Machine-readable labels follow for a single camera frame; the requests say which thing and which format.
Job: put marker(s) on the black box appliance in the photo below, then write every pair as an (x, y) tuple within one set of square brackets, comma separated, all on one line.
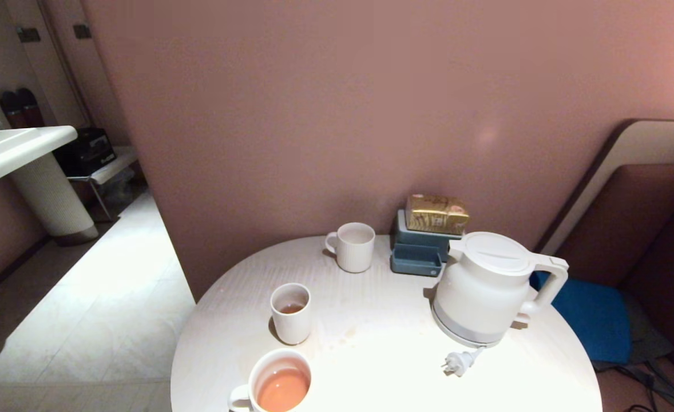
[(85, 151)]

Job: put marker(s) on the dark wall bracket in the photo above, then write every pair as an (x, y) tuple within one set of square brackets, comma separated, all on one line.
[(82, 31), (28, 34)]

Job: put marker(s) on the small white ribbed mug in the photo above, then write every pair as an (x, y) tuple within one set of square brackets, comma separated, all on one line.
[(355, 252)]

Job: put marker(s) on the white metal-legged shelf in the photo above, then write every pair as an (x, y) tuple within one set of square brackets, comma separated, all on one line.
[(117, 163)]

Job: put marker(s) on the white electric kettle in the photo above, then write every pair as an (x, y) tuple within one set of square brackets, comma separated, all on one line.
[(480, 286)]

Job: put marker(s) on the white sink basin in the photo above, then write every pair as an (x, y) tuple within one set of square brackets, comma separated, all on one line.
[(11, 149)]

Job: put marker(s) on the round grey kettle base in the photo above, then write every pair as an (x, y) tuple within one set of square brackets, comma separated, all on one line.
[(466, 339)]

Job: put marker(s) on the grey cloth bag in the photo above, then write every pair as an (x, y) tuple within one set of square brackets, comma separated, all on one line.
[(649, 337)]

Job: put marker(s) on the gold foil packet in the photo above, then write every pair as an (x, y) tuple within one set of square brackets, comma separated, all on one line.
[(437, 213)]

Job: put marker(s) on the white kettle power plug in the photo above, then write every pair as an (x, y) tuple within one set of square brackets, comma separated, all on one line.
[(457, 363)]

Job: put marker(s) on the dark bottle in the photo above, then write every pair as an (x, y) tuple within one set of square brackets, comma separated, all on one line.
[(12, 111), (31, 109)]

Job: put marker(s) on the blue-grey plastic box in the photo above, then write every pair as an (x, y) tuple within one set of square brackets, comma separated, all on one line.
[(417, 260)]

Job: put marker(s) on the beige brown-edged panel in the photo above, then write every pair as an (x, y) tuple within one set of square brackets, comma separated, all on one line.
[(646, 143)]

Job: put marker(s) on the large white ribbed mug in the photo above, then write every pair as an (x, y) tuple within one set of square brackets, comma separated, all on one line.
[(268, 372)]

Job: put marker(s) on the blue cushion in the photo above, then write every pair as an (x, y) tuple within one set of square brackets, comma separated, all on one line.
[(591, 320)]

